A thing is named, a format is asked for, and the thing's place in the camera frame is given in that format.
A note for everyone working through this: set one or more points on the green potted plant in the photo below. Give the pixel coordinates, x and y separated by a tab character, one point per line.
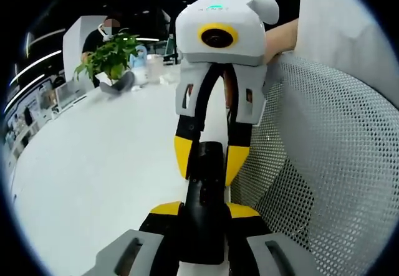
112	58

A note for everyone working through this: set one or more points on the grey mesh office chair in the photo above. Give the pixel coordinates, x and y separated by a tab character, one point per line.
327	164

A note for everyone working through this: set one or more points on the black remote control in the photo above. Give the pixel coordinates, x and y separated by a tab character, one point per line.
202	213

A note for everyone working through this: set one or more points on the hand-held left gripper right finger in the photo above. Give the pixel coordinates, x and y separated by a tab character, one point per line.
249	238

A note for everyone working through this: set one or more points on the crumpled white tissue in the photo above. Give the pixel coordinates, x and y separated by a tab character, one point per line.
170	78

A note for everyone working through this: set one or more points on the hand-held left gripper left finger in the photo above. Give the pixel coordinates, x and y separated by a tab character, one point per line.
156	241

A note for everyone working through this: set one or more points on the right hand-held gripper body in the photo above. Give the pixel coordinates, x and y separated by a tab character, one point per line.
246	39

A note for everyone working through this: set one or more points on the grey curved cloth item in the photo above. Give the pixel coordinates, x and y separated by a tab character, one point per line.
120	84

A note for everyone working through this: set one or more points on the blue and white figure bottle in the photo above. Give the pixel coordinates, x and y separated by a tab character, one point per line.
139	67

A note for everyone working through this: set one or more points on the clear plastic container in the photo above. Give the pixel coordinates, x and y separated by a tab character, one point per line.
155	68

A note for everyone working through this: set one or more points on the person's white shirt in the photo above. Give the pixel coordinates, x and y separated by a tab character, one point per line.
330	14

